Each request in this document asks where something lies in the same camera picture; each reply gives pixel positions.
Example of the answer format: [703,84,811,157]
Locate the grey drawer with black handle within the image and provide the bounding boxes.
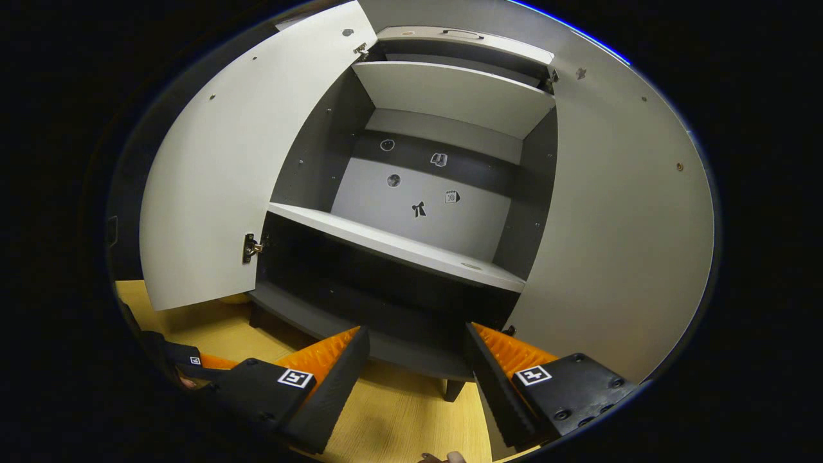
[376,26,556,66]

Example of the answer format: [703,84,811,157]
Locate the grey cabinet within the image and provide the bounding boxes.
[248,26,560,403]

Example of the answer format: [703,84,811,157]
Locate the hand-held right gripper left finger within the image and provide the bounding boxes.
[212,326,372,454]

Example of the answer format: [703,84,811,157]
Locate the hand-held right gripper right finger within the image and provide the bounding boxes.
[464,322,639,452]

